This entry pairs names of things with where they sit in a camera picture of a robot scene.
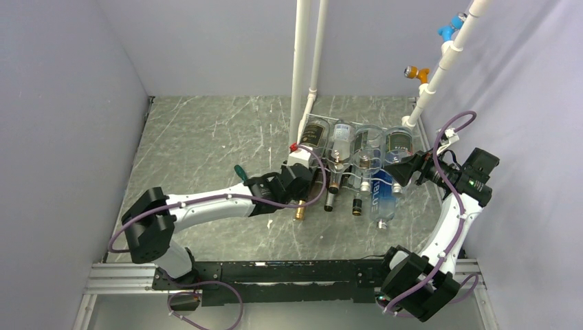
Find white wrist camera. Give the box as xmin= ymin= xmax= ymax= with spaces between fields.
xmin=439 ymin=128 xmax=459 ymax=148
xmin=287 ymin=143 xmax=317 ymax=168

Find clear bottle white label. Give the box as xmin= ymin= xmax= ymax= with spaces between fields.
xmin=327 ymin=120 xmax=355 ymax=195

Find clear bottle silver cap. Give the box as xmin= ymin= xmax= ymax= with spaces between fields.
xmin=353 ymin=124 xmax=385 ymax=193

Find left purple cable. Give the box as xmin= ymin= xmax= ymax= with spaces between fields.
xmin=107 ymin=144 xmax=329 ymax=330

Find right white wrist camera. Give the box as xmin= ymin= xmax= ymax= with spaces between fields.
xmin=439 ymin=128 xmax=459 ymax=148

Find orange pipe nozzle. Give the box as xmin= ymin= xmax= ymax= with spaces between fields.
xmin=404 ymin=65 xmax=430 ymax=85

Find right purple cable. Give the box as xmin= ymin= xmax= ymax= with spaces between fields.
xmin=382 ymin=110 xmax=480 ymax=319

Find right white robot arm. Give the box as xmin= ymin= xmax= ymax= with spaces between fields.
xmin=377 ymin=148 xmax=500 ymax=322

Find white wire wine rack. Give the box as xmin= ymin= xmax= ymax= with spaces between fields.
xmin=300 ymin=114 xmax=413 ymax=197

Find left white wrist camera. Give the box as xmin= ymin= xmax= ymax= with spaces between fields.
xmin=287 ymin=143 xmax=317 ymax=168

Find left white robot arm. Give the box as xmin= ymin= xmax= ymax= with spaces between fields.
xmin=122 ymin=164 xmax=313 ymax=289

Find green handled screwdriver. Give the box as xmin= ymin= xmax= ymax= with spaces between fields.
xmin=234 ymin=164 xmax=248 ymax=182

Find thick white vertical pipe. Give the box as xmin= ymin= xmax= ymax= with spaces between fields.
xmin=289 ymin=0 xmax=311 ymax=144

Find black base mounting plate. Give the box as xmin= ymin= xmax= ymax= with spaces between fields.
xmin=152 ymin=258 xmax=389 ymax=307

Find dark bottle grey foil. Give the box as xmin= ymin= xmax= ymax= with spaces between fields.
xmin=324 ymin=188 xmax=338 ymax=212

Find slanted white pipe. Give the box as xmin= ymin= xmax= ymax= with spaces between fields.
xmin=401 ymin=0 xmax=490 ymax=129

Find aluminium frame rail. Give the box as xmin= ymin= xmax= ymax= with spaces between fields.
xmin=72 ymin=258 xmax=499 ymax=329

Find dark bottle black cap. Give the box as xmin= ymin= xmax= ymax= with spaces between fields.
xmin=351 ymin=192 xmax=363 ymax=217

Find blue labelled water bottle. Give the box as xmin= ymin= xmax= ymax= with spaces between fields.
xmin=369 ymin=170 xmax=397 ymax=230

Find blue pipe nozzle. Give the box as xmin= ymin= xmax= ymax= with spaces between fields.
xmin=438 ymin=12 xmax=468 ymax=42

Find clear bottle dark green label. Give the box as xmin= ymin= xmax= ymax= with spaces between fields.
xmin=384 ymin=126 xmax=413 ymax=166

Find purple cable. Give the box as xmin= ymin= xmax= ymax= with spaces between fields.
xmin=107 ymin=144 xmax=329 ymax=330
xmin=382 ymin=110 xmax=480 ymax=319

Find dark bottle gold foil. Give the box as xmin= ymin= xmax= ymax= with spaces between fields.
xmin=294 ymin=198 xmax=307 ymax=221

